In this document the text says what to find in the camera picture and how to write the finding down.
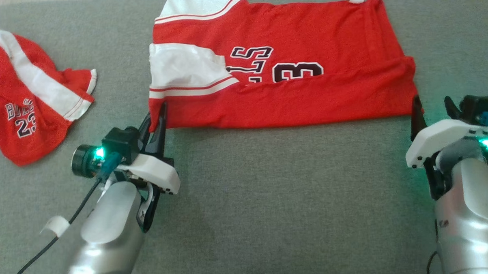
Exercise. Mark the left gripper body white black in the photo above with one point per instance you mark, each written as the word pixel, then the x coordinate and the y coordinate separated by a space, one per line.
pixel 153 172

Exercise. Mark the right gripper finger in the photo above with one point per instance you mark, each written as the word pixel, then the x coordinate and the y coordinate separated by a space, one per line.
pixel 417 118
pixel 452 108

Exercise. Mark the red basketball shorts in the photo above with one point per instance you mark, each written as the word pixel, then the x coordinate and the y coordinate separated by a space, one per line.
pixel 26 105

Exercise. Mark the white tape tag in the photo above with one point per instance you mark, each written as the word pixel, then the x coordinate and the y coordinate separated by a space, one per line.
pixel 56 225

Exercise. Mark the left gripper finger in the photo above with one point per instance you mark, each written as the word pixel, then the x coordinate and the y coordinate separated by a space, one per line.
pixel 160 130
pixel 145 133

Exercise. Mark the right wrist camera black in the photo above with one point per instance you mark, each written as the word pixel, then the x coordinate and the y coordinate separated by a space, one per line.
pixel 482 109

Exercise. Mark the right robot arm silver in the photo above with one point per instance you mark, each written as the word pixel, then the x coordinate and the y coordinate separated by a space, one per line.
pixel 468 234

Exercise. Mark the grey sofa seat cushion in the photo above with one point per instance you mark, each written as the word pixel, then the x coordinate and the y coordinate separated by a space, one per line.
pixel 286 203

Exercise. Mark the red white basketball jersey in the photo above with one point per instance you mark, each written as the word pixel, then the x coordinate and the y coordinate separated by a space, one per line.
pixel 296 41

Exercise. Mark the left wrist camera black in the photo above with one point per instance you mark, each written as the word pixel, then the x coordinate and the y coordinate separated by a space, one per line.
pixel 113 146

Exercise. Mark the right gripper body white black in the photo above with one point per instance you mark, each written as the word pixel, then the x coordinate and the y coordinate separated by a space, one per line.
pixel 442 140

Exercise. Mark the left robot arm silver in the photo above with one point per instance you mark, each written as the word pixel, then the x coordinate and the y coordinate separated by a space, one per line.
pixel 111 229

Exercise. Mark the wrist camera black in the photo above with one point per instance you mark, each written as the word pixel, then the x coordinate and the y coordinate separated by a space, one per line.
pixel 113 146
pixel 482 109

